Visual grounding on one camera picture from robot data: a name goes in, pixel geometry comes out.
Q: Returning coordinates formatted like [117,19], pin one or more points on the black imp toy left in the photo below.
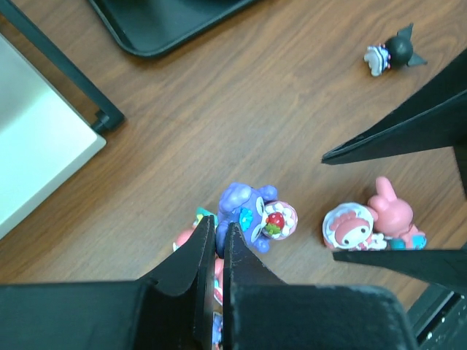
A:
[217,330]

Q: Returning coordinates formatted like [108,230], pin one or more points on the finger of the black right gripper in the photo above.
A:
[434,117]
[446,268]

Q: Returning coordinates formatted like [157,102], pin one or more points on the beige black three-tier shelf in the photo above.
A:
[44,139]

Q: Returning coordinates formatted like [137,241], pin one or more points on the purple bunny holding cake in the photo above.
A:
[261,216]

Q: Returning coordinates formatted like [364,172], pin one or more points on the black imp toy right upper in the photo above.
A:
[395,53]

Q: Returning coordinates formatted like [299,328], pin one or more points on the black imp toy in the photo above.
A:
[217,330]
[395,53]

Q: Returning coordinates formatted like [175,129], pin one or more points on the pink bunny blue skirt toy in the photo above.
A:
[394,218]

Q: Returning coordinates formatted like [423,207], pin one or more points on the black plastic tray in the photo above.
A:
[154,28]

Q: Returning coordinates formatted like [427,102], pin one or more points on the pink bunny white bonnet toy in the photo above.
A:
[350,226]

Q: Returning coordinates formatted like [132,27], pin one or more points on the pink bunny green hat toy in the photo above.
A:
[186,234]

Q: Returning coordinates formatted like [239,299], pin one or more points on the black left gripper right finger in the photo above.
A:
[261,311]

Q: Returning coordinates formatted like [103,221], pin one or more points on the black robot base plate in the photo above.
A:
[438,318]

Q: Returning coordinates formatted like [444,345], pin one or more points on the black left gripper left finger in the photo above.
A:
[169,307]

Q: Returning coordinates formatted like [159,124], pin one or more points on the pink bunny frilly dress toy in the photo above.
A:
[218,280]

